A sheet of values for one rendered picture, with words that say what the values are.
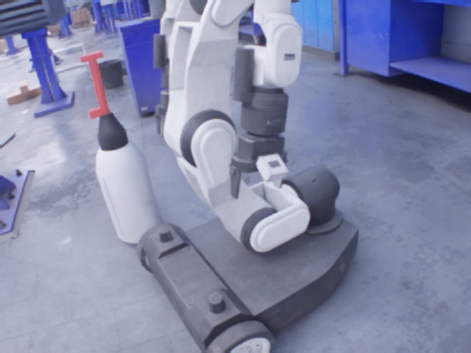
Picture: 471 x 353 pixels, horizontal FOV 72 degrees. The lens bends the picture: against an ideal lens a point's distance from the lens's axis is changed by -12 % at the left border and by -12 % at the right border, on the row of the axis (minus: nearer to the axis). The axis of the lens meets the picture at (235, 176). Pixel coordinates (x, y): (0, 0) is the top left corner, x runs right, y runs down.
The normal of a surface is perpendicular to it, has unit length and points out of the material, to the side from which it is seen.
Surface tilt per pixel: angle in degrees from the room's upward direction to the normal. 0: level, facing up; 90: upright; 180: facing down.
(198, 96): 90
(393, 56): 90
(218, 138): 90
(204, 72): 90
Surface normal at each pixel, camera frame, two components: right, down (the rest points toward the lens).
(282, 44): 0.52, 0.38
